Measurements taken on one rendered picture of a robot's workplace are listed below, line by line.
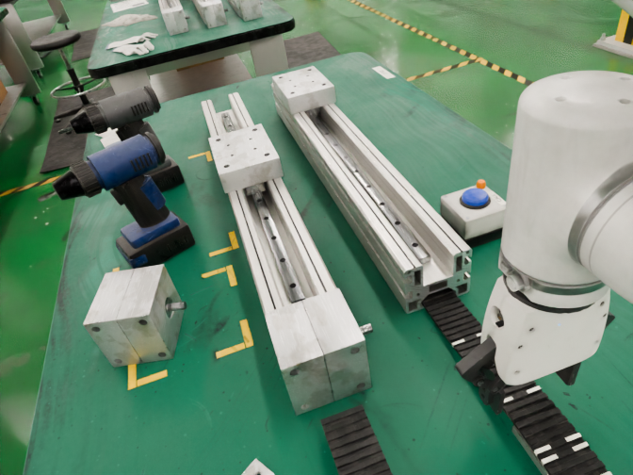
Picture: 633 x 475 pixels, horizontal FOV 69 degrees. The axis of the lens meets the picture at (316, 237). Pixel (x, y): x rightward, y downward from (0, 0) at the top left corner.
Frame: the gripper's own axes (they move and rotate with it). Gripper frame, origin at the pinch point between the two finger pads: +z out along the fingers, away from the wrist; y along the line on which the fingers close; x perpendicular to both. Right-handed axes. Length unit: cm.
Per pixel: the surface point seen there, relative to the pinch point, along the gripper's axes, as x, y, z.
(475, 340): 9.9, 0.4, 4.9
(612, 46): 234, 249, 82
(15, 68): 438, -166, 50
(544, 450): -5.6, -1.7, 2.8
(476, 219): 26.7, 10.8, 0.6
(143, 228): 50, -40, 0
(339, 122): 66, 3, -2
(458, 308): 15.9, 1.5, 5.5
